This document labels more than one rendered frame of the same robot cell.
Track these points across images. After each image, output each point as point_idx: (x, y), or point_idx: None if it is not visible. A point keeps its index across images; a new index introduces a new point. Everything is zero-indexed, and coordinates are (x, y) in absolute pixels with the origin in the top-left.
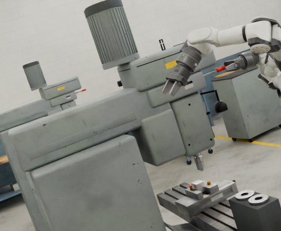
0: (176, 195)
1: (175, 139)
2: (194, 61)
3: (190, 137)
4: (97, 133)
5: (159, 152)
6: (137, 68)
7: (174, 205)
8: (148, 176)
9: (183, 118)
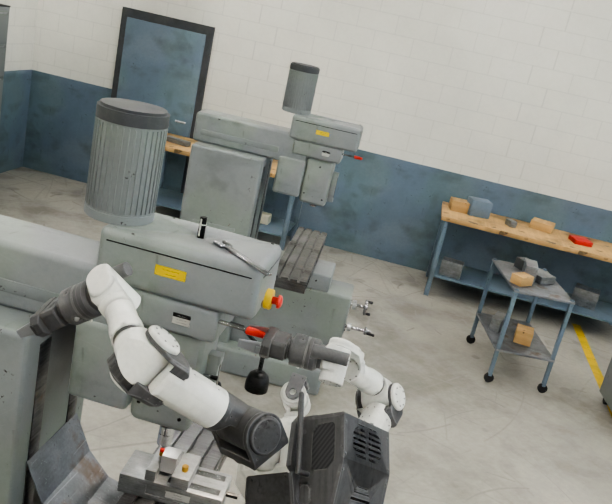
0: (187, 438)
1: None
2: (75, 313)
3: None
4: (4, 290)
5: (80, 379)
6: (107, 242)
7: (154, 451)
8: (22, 401)
9: None
